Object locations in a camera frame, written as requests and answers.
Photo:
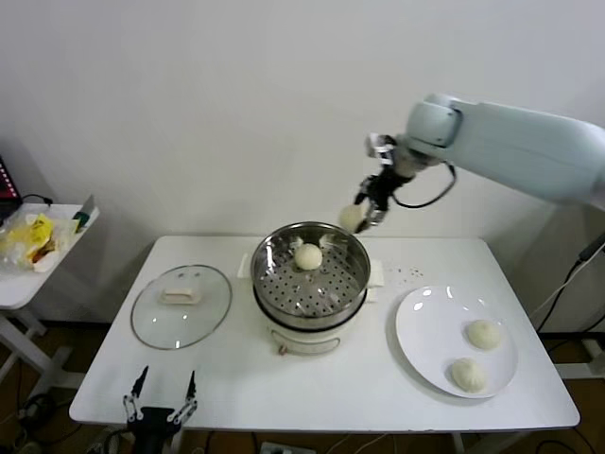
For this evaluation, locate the white side table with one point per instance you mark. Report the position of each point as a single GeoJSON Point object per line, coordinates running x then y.
{"type": "Point", "coordinates": [19, 289]}

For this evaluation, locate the white oval plate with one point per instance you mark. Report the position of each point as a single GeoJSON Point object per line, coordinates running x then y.
{"type": "Point", "coordinates": [425, 331]}

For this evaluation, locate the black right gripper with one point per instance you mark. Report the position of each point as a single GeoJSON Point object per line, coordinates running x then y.
{"type": "Point", "coordinates": [385, 184]}

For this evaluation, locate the green and grey small tool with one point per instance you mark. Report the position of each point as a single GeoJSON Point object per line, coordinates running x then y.
{"type": "Point", "coordinates": [82, 217]}

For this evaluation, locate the clear bag with yellow wrapper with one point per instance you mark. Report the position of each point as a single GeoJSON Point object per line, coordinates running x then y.
{"type": "Point", "coordinates": [28, 236]}

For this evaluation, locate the white stand base frame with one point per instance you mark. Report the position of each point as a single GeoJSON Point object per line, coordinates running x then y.
{"type": "Point", "coordinates": [579, 371]}

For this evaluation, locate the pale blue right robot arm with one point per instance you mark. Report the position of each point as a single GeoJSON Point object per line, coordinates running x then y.
{"type": "Point", "coordinates": [520, 142]}

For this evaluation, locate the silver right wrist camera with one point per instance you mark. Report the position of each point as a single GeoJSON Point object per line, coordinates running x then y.
{"type": "Point", "coordinates": [379, 145]}

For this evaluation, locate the white electric cooking pot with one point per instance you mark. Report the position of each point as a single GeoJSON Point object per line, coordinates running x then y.
{"type": "Point", "coordinates": [302, 343]}

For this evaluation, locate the white steamed baozi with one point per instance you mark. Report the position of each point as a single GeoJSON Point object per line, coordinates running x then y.
{"type": "Point", "coordinates": [350, 217]}
{"type": "Point", "coordinates": [468, 375]}
{"type": "Point", "coordinates": [483, 335]}
{"type": "Point", "coordinates": [308, 256]}

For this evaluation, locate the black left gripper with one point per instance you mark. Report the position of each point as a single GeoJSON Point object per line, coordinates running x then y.
{"type": "Point", "coordinates": [151, 428]}

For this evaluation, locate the perforated steel steamer basket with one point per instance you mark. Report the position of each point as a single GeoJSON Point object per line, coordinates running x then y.
{"type": "Point", "coordinates": [312, 293]}

